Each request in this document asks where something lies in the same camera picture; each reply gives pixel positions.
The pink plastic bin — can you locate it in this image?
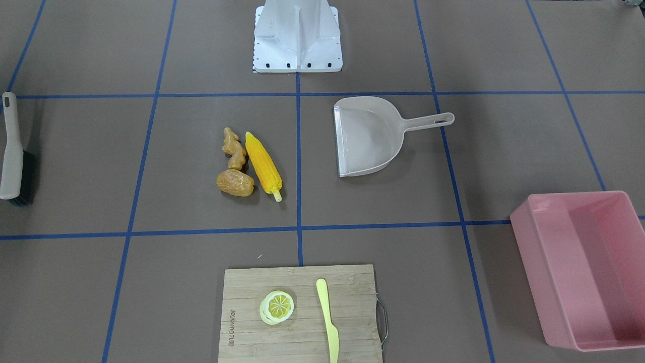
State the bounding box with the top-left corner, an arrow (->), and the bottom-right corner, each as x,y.
510,191 -> 644,352

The brown toy potato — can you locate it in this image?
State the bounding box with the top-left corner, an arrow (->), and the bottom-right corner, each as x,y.
216,168 -> 255,197

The yellow toy corn cob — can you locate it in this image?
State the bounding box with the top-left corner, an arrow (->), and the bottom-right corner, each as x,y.
245,132 -> 283,203

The yellow toy lemon slice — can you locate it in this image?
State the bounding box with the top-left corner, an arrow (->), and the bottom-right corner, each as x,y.
260,291 -> 295,325

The beige dustpan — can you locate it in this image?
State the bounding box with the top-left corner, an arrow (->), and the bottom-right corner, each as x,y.
333,96 -> 456,177

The beige brush with black bristles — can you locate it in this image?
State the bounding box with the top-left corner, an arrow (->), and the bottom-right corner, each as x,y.
1,92 -> 37,207

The bamboo cutting board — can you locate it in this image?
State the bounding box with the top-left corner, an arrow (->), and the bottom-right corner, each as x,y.
217,264 -> 383,362

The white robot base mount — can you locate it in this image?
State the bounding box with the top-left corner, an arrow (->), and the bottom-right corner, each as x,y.
252,1 -> 343,73

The tan toy ginger root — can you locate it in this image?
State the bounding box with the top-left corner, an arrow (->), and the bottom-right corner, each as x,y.
222,127 -> 248,171

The yellow plastic knife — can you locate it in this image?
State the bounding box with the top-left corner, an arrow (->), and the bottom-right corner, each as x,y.
316,278 -> 340,362

